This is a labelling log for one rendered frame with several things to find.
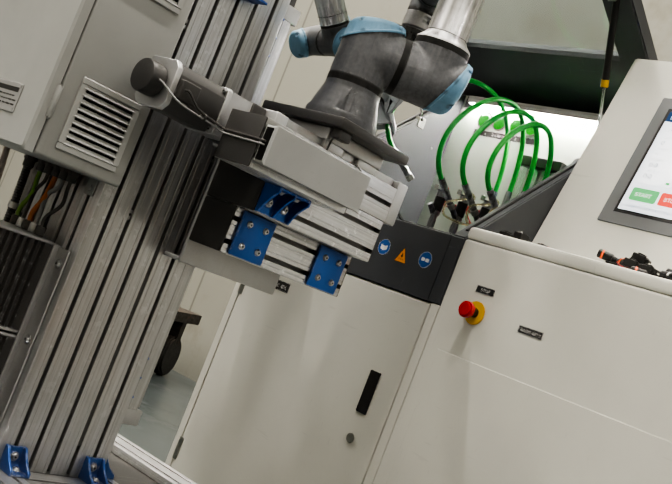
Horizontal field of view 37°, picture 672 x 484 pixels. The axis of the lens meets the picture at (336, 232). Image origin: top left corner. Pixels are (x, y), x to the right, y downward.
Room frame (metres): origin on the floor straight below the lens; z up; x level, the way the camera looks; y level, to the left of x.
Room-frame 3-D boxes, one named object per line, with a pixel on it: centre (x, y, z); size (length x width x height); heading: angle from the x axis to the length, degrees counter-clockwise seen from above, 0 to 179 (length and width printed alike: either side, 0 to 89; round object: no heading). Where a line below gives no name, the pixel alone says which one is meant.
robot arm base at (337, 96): (2.02, 0.07, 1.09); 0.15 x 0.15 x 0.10
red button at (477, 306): (2.16, -0.33, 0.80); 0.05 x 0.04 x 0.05; 43
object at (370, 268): (2.52, -0.05, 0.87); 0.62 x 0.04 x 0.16; 43
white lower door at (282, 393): (2.51, -0.04, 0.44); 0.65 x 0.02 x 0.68; 43
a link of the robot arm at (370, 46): (2.02, 0.07, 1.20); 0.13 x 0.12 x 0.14; 97
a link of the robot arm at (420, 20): (2.48, 0.00, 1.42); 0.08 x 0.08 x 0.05
